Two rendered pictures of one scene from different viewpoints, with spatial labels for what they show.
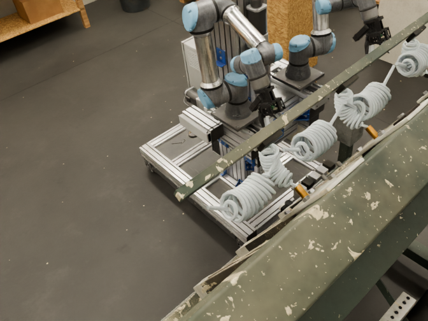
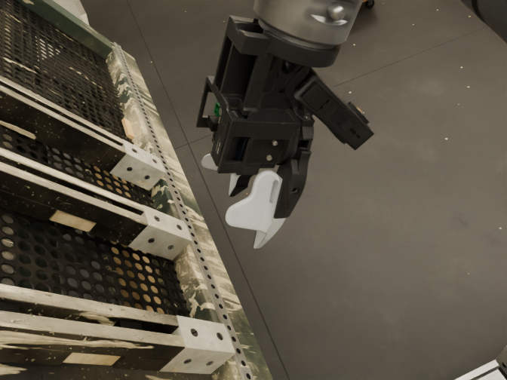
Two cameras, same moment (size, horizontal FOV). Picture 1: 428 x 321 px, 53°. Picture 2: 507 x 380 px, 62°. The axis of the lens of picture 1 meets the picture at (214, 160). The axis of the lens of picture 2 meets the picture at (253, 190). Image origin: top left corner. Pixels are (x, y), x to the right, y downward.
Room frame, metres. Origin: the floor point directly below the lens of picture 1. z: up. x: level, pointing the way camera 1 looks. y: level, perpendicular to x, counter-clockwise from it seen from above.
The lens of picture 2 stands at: (1.49, -0.53, 1.67)
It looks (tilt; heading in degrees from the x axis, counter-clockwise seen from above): 48 degrees down; 116
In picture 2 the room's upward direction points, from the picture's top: 15 degrees counter-clockwise
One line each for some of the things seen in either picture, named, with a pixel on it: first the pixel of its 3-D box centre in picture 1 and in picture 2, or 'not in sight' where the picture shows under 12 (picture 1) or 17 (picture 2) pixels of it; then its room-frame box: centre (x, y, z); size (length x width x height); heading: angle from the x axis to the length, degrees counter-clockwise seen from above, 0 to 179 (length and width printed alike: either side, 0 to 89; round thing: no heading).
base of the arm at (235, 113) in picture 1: (237, 104); not in sight; (1.90, -0.17, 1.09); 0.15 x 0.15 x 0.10
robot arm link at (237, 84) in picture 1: (235, 86); not in sight; (1.89, -0.16, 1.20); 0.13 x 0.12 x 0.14; 112
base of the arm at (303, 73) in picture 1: (298, 67); not in sight; (2.18, -0.57, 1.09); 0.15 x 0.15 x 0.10
